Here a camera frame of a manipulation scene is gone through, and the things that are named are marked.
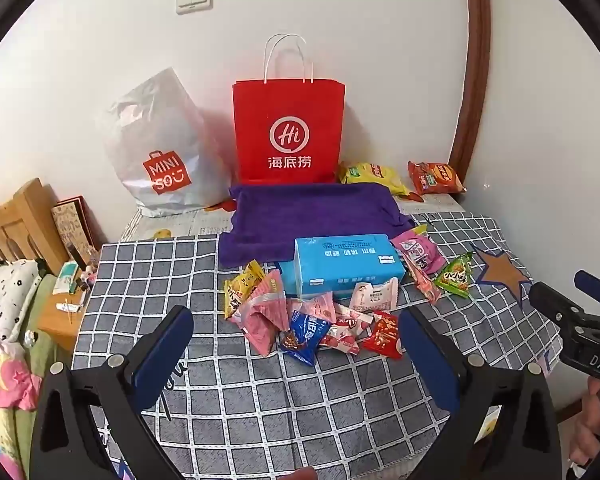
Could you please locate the red snack packet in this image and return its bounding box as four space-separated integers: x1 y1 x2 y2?
361 310 404 359

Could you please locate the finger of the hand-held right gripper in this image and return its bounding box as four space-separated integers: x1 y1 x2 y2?
574 270 600 311
527 281 600 341

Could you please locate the pink strawberry snack packet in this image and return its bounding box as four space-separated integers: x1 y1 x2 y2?
319 305 376 354

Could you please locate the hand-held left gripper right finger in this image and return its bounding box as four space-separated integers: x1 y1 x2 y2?
399 306 563 480

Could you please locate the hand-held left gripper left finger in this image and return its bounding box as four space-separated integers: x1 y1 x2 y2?
27 305 196 480

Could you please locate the wooden bedside table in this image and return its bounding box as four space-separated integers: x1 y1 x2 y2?
37 260 98 353

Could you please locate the grey checked tablecloth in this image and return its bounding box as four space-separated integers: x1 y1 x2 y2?
70 212 563 480

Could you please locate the wooden bed headboard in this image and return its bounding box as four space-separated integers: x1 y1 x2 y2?
0 177 71 271

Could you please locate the red paper bag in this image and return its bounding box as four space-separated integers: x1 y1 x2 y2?
231 34 347 186

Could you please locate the pale pink snack packet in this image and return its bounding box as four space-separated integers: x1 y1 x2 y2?
290 294 337 332

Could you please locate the yellow snack packet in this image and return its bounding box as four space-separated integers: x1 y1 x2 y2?
224 260 266 319

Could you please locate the yellow chips bag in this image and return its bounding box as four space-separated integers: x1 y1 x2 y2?
337 161 411 197

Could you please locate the white black-spotted plush toy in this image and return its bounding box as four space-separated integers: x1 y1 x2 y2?
0 259 43 341

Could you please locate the purple towel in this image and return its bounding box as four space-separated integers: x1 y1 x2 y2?
217 182 416 268

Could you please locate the blue tissue box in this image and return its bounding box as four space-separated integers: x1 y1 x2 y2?
275 233 407 301

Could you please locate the person's left hand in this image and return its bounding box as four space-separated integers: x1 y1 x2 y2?
277 466 321 480

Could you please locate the white green tube box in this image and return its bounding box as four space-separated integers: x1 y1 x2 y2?
52 260 81 295

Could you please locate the brown patterned box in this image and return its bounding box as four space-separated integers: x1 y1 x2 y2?
50 196 98 266

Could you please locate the white pink snack packet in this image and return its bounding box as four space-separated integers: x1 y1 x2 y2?
349 280 399 317

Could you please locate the person's right hand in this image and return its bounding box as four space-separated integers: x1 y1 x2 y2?
569 377 600 466

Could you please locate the brown wooden door frame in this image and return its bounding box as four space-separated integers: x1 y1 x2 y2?
450 0 491 181

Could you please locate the magenta snack packet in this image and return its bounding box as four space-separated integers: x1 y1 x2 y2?
394 227 446 274

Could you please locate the pink triangular snack packet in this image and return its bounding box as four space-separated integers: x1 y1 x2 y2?
231 270 292 357

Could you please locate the long red candy packet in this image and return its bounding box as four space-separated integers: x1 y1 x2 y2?
402 255 442 306

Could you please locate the blue snack packet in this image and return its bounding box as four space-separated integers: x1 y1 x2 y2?
279 310 332 367

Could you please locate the green snack packet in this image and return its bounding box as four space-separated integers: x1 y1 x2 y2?
434 251 476 299

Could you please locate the pink star cloth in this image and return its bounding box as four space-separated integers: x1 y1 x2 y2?
0 335 41 411

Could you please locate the white plastic shopping bag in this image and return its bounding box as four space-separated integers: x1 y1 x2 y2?
97 67 233 218

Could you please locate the orange chips bag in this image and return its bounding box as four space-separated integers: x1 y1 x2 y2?
407 160 467 196

